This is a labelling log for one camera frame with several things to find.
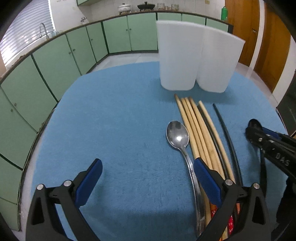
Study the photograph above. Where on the metal spoon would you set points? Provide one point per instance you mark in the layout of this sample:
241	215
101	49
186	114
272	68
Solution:
178	137

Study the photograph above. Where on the white cooking pot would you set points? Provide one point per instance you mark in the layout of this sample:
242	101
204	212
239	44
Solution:
124	8

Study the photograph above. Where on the white utensil holder right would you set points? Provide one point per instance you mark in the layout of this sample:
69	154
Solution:
220	54

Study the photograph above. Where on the black chopstick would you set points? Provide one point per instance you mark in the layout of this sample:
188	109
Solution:
221	157
235	162

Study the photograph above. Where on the green lower kitchen cabinets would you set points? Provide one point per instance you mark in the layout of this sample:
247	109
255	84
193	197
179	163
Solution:
35	84

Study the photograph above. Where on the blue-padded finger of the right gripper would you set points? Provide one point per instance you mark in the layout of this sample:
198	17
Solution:
259	135

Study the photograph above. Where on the green bottle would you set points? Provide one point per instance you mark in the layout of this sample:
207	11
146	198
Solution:
224	14

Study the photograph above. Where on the window blinds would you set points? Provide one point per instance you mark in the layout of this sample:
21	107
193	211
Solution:
24	30

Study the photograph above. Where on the bamboo chopstick red handle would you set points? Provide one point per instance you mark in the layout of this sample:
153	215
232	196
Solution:
186	127

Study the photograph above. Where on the wooden door left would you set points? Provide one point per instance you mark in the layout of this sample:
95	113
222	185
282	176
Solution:
244	16

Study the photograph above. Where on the black wok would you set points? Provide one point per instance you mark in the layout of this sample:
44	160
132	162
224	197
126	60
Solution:
146	6

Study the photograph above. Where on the wooden door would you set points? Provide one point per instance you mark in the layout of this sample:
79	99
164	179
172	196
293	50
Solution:
244	16
274	49

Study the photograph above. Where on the white utensil holder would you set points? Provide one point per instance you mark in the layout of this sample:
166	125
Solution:
180	48
220	54

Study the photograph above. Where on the white utensil holder left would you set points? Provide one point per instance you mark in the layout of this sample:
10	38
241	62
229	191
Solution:
180	48

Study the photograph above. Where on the glass jars on counter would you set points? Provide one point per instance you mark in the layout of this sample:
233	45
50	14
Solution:
168	7

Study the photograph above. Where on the black oven cabinet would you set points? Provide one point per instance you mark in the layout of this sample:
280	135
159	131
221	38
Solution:
287	108

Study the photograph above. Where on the blue table cloth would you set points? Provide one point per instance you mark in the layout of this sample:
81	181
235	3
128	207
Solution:
120	115

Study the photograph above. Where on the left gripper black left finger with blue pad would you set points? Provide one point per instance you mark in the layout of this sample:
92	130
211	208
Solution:
43	220

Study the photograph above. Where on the sink faucet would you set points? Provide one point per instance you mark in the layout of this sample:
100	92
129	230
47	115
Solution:
43	31

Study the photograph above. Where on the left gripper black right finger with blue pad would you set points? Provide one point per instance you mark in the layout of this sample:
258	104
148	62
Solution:
253	219

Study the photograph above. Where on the wooden door right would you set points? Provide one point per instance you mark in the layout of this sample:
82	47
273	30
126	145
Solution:
274	49

